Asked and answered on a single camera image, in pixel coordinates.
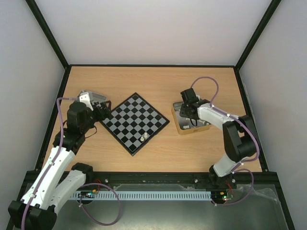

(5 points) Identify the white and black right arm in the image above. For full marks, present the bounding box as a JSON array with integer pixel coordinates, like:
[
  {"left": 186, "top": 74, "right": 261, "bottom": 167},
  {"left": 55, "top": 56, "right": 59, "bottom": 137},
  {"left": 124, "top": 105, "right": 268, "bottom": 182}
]
[{"left": 180, "top": 88, "right": 260, "bottom": 188}]

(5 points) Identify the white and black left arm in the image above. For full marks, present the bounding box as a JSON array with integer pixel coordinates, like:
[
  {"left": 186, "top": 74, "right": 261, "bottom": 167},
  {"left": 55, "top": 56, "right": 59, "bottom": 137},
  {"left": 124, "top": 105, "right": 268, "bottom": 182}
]
[{"left": 8, "top": 99, "right": 111, "bottom": 230}]

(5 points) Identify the silver metal tin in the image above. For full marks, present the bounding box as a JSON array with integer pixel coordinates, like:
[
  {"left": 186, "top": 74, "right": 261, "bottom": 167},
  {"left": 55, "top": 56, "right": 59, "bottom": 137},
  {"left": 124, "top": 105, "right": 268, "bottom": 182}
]
[{"left": 77, "top": 90, "right": 107, "bottom": 104}]

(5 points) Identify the gold-rimmed metal tin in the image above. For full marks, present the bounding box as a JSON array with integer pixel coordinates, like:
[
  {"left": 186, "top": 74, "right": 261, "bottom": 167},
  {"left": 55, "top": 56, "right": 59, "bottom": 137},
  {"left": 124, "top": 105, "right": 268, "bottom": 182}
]
[{"left": 171, "top": 102, "right": 211, "bottom": 135}]

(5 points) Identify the black and white chessboard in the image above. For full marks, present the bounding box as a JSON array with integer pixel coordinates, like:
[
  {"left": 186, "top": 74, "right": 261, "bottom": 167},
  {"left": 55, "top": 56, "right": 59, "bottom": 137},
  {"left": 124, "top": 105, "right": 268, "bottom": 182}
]
[{"left": 101, "top": 92, "right": 170, "bottom": 156}]

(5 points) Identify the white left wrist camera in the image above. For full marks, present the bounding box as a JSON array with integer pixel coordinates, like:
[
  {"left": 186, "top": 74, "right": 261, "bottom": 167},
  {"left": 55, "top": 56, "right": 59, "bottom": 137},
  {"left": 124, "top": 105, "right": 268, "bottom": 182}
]
[{"left": 78, "top": 92, "right": 94, "bottom": 111}]

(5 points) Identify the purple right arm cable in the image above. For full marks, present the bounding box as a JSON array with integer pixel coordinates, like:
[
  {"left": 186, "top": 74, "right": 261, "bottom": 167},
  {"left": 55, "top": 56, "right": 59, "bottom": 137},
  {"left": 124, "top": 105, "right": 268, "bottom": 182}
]
[{"left": 190, "top": 76, "right": 261, "bottom": 208}]

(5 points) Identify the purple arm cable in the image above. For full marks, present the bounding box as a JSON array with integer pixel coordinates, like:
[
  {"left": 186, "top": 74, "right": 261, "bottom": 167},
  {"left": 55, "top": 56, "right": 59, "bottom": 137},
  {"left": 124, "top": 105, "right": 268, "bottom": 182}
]
[
  {"left": 190, "top": 76, "right": 261, "bottom": 208},
  {"left": 20, "top": 97, "right": 120, "bottom": 230}
]

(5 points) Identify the light blue slotted cable duct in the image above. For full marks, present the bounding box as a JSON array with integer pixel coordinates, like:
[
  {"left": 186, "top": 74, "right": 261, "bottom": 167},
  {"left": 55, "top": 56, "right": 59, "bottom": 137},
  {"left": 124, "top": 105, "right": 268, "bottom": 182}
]
[{"left": 69, "top": 191, "right": 212, "bottom": 201}]

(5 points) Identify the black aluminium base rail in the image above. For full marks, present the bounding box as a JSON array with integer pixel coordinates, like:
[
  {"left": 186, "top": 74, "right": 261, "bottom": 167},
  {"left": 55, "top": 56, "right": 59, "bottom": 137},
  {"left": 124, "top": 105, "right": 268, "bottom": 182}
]
[{"left": 22, "top": 171, "right": 281, "bottom": 190}]

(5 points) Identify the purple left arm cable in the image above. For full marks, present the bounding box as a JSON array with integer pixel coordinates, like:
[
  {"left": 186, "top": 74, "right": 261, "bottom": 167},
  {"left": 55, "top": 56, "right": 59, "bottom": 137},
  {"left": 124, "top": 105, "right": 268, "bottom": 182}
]
[{"left": 20, "top": 97, "right": 120, "bottom": 230}]

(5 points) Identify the black enclosure frame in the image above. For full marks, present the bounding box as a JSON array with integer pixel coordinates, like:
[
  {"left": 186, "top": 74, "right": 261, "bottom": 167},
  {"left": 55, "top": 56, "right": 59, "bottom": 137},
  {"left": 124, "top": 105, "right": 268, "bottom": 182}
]
[{"left": 4, "top": 0, "right": 297, "bottom": 230}]

